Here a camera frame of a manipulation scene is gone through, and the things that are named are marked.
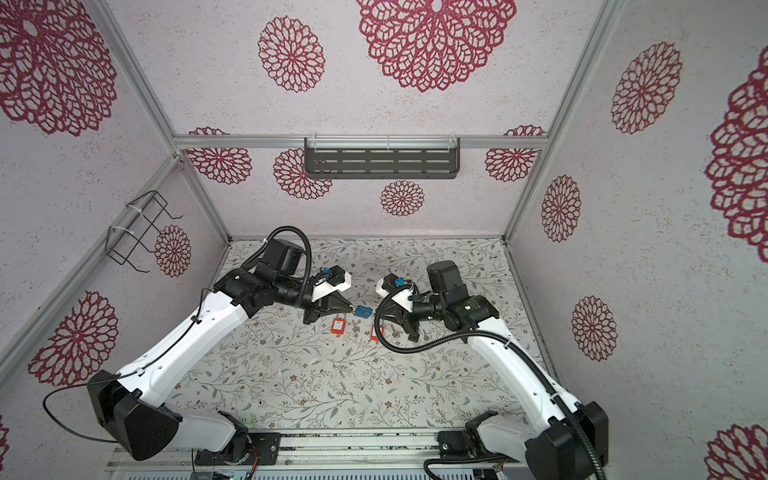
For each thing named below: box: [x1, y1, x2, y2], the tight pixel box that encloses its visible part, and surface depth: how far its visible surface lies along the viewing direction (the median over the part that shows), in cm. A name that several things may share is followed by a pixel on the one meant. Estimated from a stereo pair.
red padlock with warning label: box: [331, 318, 347, 335], surface depth 96 cm
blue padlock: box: [353, 305, 373, 319], surface depth 70 cm
